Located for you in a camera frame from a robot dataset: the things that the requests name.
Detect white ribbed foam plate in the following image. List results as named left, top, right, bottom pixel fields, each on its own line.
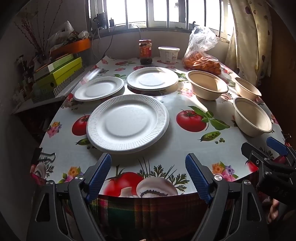
left=86, top=94, right=170, bottom=154
left=74, top=76, right=125, bottom=102
left=127, top=67, right=179, bottom=91

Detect plaid cloth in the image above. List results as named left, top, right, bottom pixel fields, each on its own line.
left=62, top=193, right=232, bottom=241

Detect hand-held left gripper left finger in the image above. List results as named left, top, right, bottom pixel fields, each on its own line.
left=26, top=153, right=112, bottom=241

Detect vegetable print tablecloth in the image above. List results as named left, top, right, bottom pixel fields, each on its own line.
left=30, top=56, right=287, bottom=200

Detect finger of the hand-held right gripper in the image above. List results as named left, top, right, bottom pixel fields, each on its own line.
left=267, top=137, right=296, bottom=160
left=242, top=142, right=278, bottom=166

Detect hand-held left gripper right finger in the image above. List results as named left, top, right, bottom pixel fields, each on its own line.
left=185, top=153, right=270, bottom=241

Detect green and white box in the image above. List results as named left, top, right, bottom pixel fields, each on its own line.
left=33, top=54, right=74, bottom=75

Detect pile of small oranges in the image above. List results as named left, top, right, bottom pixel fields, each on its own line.
left=183, top=53, right=222, bottom=75

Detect clear plastic bag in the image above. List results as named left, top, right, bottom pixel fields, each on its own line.
left=183, top=26, right=222, bottom=76

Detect black cable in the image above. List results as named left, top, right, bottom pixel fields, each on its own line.
left=107, top=25, right=116, bottom=56

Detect beige paper bowl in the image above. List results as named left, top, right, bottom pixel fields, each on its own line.
left=186, top=71, right=229, bottom=100
left=233, top=97, right=273, bottom=137
left=235, top=77, right=262, bottom=100

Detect black power adapter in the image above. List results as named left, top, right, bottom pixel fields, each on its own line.
left=96, top=13, right=107, bottom=29

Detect dried branches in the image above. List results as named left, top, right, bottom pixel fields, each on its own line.
left=14, top=0, right=63, bottom=56

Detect person's right hand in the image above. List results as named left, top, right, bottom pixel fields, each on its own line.
left=268, top=198, right=281, bottom=223

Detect orange tray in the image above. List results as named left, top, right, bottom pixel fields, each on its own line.
left=50, top=38, right=90, bottom=58

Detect yellow-green box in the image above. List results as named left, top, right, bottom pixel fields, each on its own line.
left=35, top=57, right=83, bottom=87

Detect grey side shelf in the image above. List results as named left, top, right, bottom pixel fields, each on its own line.
left=13, top=65, right=93, bottom=114

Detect barred window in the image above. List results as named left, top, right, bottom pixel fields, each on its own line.
left=89, top=0, right=234, bottom=32

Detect black binder clip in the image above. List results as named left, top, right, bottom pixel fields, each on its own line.
left=31, top=147, right=56, bottom=167

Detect white plastic tub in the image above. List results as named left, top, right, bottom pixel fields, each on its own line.
left=158, top=46, right=180, bottom=64

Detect striped grey box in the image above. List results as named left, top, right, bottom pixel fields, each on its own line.
left=31, top=67, right=85, bottom=103

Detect white crumpled plastic bag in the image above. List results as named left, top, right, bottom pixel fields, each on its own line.
left=47, top=21, right=74, bottom=47

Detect red label sauce jar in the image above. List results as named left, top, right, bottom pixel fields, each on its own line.
left=139, top=39, right=153, bottom=65

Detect cream patterned curtain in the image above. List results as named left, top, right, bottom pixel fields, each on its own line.
left=225, top=0, right=278, bottom=86

